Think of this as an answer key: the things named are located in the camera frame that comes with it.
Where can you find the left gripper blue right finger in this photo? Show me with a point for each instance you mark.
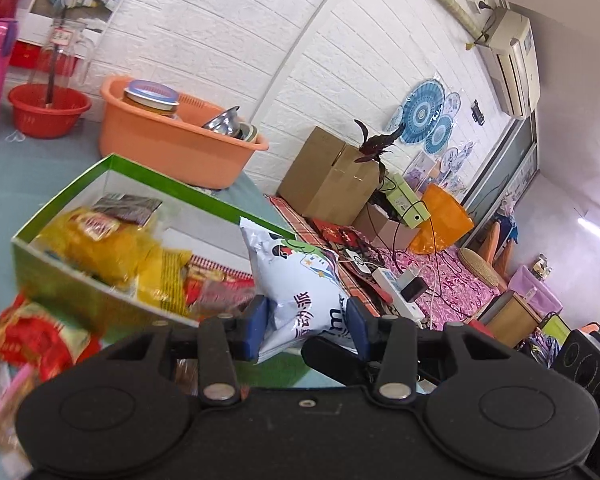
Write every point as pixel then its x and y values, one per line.
pixel 363 328

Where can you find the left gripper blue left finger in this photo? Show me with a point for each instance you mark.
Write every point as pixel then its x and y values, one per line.
pixel 249 330

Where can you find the white blue snack bag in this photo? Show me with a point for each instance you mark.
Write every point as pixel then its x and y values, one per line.
pixel 302 285

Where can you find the red snack bag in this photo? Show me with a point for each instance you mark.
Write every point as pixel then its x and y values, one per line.
pixel 31 335

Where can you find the white power strip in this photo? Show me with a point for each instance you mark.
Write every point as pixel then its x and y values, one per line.
pixel 388 282

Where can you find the green white small box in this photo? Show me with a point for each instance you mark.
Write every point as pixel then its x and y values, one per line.
pixel 411 210

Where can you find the brown cardboard box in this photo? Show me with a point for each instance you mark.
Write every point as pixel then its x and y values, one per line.
pixel 327 182

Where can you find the orange plastic bag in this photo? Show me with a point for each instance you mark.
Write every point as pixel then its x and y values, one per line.
pixel 447 224

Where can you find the yellow chips bag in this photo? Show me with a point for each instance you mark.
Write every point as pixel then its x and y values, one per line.
pixel 119 254

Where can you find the green cardboard box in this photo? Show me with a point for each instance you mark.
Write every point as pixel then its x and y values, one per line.
pixel 187 219

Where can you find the dark red plant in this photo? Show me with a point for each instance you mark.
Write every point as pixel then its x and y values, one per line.
pixel 374 146

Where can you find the dark snack packet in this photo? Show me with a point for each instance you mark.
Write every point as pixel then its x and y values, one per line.
pixel 127 207

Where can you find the orange plastic basin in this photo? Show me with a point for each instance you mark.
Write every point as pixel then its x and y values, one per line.
pixel 180 148

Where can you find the steel bowl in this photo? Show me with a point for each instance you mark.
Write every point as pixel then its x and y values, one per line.
pixel 226 123

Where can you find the lidded glass jar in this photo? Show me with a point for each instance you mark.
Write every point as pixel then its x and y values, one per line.
pixel 152 97

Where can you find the red plastic basin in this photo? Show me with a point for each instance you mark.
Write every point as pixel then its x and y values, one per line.
pixel 34 118

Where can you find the white air conditioner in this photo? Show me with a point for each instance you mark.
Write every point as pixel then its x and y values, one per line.
pixel 508 49

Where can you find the glass pitcher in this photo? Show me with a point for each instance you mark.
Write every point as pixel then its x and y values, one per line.
pixel 66 57

